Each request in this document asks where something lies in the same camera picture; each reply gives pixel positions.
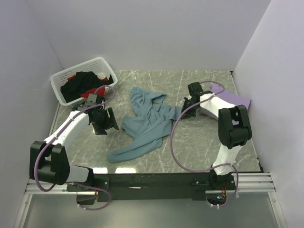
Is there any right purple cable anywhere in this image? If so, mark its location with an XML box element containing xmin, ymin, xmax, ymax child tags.
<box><xmin>170</xmin><ymin>80</ymin><xmax>239</xmax><ymax>209</ymax></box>

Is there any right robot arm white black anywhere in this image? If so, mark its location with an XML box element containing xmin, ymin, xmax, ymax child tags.
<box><xmin>182</xmin><ymin>82</ymin><xmax>252</xmax><ymax>190</ymax></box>

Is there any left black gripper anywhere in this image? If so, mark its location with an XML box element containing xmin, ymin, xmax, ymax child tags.
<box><xmin>92</xmin><ymin>107</ymin><xmax>118</xmax><ymax>135</ymax></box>

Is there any black t shirt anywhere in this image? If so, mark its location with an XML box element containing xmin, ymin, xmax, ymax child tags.
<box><xmin>60</xmin><ymin>70</ymin><xmax>115</xmax><ymax>103</ymax></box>

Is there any purple cable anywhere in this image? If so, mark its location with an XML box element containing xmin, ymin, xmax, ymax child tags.
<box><xmin>170</xmin><ymin>80</ymin><xmax>239</xmax><ymax>209</ymax></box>
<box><xmin>34</xmin><ymin>85</ymin><xmax>116</xmax><ymax>211</ymax></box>

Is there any folded purple t shirt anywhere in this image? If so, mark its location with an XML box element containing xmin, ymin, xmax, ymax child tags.
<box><xmin>200</xmin><ymin>83</ymin><xmax>251</xmax><ymax>120</ymax></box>

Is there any red t shirt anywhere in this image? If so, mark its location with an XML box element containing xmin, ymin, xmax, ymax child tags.
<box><xmin>66</xmin><ymin>75</ymin><xmax>112</xmax><ymax>98</ymax></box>

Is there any blue t shirt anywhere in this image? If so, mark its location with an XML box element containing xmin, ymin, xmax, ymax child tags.
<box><xmin>108</xmin><ymin>86</ymin><xmax>181</xmax><ymax>163</ymax></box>

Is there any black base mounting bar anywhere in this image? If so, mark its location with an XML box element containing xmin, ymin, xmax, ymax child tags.
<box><xmin>66</xmin><ymin>172</ymin><xmax>236</xmax><ymax>200</ymax></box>

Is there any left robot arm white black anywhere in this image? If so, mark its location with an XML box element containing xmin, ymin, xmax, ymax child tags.
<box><xmin>29</xmin><ymin>93</ymin><xmax>119</xmax><ymax>191</ymax></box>

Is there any white plastic laundry basket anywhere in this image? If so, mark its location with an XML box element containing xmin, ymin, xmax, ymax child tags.
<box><xmin>50</xmin><ymin>57</ymin><xmax>118</xmax><ymax>106</ymax></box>

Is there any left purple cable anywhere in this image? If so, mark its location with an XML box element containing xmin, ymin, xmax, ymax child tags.
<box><xmin>34</xmin><ymin>85</ymin><xmax>116</xmax><ymax>211</ymax></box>

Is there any aluminium frame rail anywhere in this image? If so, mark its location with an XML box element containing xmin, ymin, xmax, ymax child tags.
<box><xmin>14</xmin><ymin>149</ymin><xmax>285</xmax><ymax>228</ymax></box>

